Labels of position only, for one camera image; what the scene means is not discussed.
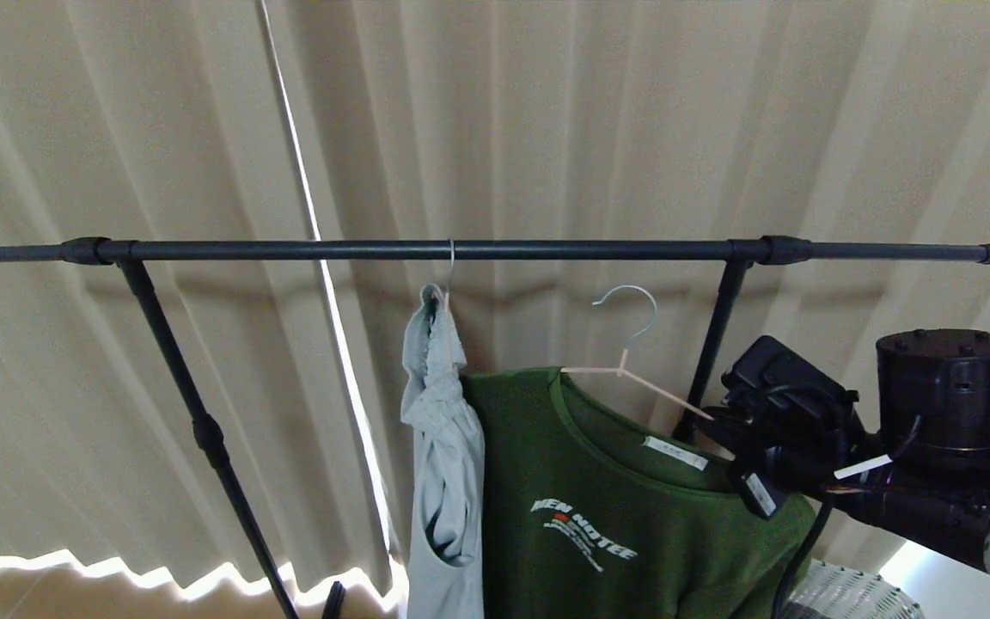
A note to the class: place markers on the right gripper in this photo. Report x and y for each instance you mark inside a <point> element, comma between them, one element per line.
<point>791,477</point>

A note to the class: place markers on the pink clothes hanger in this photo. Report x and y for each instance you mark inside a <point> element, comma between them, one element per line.
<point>624,365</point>
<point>449,275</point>

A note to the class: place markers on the green garment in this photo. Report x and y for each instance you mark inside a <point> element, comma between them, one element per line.
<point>546,481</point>

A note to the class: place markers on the pale grey shorts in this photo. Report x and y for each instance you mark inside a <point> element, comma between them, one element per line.
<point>448,481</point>

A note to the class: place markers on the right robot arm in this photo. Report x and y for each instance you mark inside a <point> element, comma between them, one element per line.
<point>942,413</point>

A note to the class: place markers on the white laundry basket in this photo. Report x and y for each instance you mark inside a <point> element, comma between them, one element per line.
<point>856,593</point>

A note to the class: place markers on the black clothes rack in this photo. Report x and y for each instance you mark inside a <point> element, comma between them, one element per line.
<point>546,250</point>

